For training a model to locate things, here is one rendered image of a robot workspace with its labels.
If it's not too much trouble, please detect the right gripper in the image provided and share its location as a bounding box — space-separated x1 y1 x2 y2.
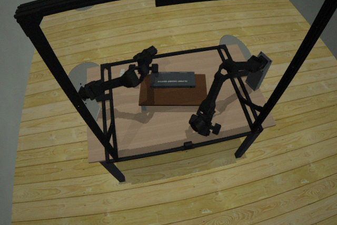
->
189 114 221 135

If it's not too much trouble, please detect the brown wooden stand with grey legs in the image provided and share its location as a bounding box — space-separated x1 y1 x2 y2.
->
138 74 207 111

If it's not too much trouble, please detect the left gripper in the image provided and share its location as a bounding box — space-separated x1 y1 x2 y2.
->
128 64 158 74

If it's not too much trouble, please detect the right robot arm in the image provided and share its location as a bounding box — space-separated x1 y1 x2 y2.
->
191 55 268 136

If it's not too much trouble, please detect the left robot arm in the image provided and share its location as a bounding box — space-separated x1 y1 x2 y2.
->
78 45 157 101

